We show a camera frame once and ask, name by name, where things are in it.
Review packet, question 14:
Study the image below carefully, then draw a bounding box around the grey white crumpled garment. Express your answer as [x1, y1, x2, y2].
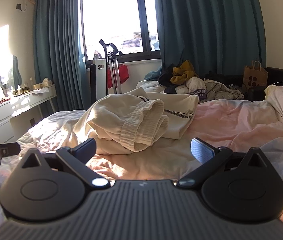
[203, 78, 245, 101]

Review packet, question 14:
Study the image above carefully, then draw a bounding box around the black framed window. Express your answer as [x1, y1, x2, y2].
[78, 0, 162, 62]

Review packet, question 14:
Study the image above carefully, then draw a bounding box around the black armchair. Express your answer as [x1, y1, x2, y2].
[248, 67, 283, 101]

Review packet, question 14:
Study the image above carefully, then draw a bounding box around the cream sweatshirt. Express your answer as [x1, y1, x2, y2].
[73, 87, 199, 153]

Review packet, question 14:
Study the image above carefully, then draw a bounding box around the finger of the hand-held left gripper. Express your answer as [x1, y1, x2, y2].
[0, 142, 20, 156]

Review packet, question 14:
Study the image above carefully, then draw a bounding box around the silver folding stand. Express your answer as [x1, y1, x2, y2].
[99, 38, 123, 95]

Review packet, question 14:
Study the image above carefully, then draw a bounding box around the red bag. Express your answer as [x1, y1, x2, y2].
[107, 63, 130, 88]

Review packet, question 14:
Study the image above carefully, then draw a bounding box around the black tower fan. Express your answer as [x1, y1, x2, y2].
[89, 64, 98, 103]

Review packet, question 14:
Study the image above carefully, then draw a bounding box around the row of cosmetic bottles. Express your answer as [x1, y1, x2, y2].
[8, 77, 33, 96]

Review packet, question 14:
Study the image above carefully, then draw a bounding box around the white dressing table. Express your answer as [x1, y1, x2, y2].
[0, 84, 57, 143]

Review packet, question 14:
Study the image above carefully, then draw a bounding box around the teal curtain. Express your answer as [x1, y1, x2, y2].
[33, 0, 87, 111]
[153, 0, 267, 81]

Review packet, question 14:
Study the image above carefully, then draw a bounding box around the pink and white duvet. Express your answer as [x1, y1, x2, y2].
[0, 97, 283, 233]

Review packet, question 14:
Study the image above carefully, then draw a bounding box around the mustard yellow garment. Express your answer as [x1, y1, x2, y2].
[170, 60, 200, 84]

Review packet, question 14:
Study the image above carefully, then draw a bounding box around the dark garment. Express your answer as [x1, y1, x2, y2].
[158, 66, 182, 93]

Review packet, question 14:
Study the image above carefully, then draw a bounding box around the white crumpled quilt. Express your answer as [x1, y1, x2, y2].
[136, 80, 168, 93]

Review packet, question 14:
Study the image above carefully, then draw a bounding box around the beige tissue box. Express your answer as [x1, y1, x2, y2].
[33, 77, 54, 90]

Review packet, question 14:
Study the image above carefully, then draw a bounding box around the white tower heater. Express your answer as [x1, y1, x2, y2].
[93, 58, 108, 101]

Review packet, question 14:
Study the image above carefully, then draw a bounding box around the brown paper bag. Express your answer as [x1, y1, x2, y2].
[242, 58, 269, 91]

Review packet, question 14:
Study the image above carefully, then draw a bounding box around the white garment with purple print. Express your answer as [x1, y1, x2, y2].
[178, 77, 209, 103]

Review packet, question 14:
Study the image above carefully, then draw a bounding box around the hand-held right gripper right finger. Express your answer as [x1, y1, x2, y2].
[176, 137, 269, 187]

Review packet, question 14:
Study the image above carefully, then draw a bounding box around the teal hanging garment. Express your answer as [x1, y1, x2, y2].
[0, 55, 22, 91]

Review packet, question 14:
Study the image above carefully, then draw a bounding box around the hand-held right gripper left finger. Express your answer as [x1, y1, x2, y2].
[19, 138, 111, 187]

